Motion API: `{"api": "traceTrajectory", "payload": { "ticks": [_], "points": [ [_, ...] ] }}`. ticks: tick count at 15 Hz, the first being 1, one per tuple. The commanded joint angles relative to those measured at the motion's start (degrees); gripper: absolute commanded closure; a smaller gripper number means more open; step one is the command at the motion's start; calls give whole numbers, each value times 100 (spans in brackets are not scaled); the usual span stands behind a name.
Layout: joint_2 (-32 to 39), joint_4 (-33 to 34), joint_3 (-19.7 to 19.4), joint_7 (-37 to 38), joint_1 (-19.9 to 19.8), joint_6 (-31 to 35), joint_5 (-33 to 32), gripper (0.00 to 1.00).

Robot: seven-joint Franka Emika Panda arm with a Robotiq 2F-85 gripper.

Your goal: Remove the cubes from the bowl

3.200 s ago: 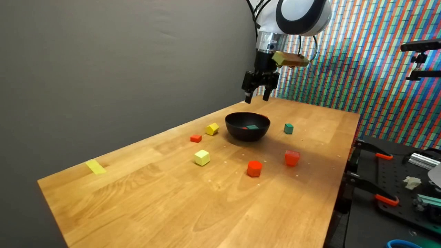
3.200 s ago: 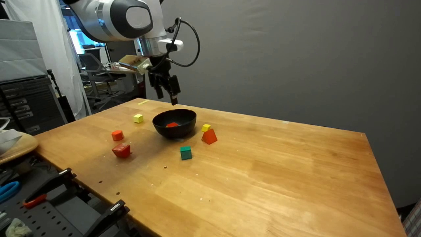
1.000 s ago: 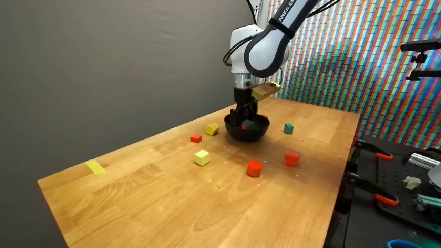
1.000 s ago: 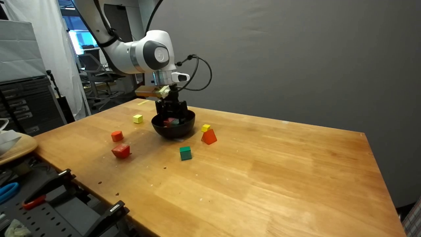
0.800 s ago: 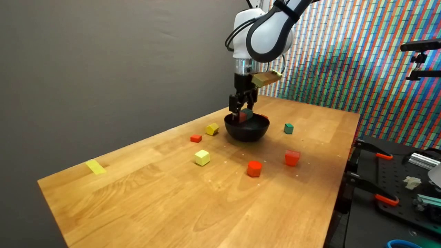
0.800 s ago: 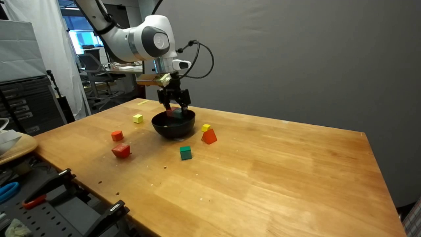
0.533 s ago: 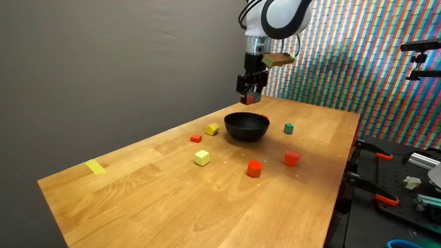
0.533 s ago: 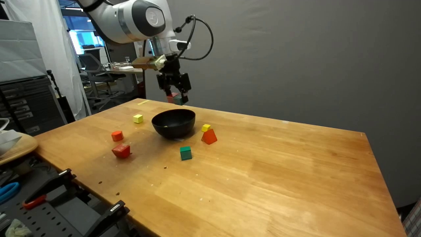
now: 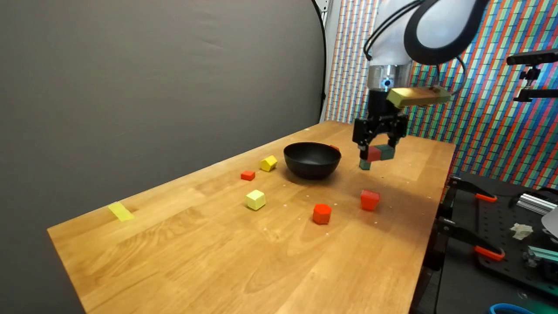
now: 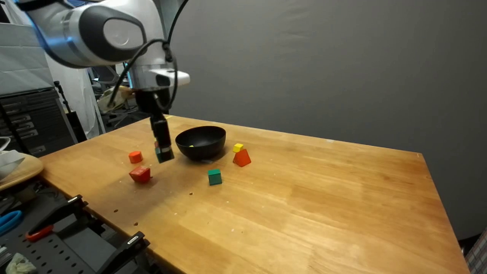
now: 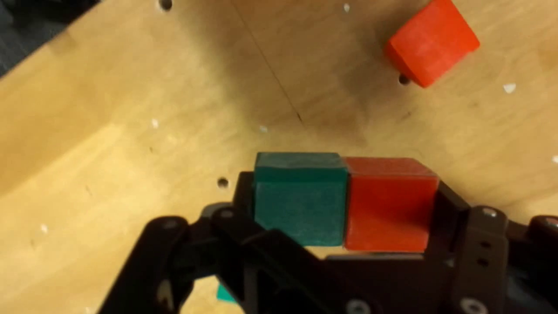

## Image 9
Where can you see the yellow tape strip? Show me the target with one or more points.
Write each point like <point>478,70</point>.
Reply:
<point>120,211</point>

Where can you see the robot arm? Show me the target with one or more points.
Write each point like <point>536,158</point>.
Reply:
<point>392,39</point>

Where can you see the teal metal profile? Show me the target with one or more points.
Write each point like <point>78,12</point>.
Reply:
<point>542,254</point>

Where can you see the grey backdrop panel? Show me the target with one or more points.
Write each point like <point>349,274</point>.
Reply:
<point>152,87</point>

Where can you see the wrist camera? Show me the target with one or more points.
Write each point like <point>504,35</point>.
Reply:
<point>418,96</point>

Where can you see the orange cube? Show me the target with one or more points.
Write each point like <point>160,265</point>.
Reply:
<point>335,148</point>

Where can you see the black bowl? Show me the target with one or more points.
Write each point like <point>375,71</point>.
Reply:
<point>311,162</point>

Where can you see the black clamp with orange tips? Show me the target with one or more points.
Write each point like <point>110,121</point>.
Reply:
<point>471,240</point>
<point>473,188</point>

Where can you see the multicoloured patterned backdrop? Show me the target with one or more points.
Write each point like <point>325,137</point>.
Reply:
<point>501,131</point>

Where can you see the red-orange cube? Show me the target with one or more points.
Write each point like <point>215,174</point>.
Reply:
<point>321,214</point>
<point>369,200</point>

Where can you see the small red cube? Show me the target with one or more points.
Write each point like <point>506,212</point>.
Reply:
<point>247,175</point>

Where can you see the dull red cube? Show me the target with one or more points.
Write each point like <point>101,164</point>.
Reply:
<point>374,154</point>

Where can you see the small green cube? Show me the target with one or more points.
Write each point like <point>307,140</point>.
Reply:
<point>365,165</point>

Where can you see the large green cube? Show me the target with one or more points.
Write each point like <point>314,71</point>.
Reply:
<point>387,152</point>

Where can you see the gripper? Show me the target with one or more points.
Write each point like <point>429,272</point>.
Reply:
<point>380,124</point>

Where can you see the camera on mount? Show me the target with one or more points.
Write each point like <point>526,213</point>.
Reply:
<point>534,59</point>

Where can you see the bright yellow cube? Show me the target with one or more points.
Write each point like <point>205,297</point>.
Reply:
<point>268,163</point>

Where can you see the crumpled paper scrap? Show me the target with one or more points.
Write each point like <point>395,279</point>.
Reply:
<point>522,231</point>

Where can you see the silver aluminium profile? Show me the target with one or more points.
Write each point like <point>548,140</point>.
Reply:
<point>537,203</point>

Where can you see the pale yellow cube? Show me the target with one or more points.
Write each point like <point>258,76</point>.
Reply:
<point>255,200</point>

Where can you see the white rounded object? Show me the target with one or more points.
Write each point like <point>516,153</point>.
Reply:
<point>551,223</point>

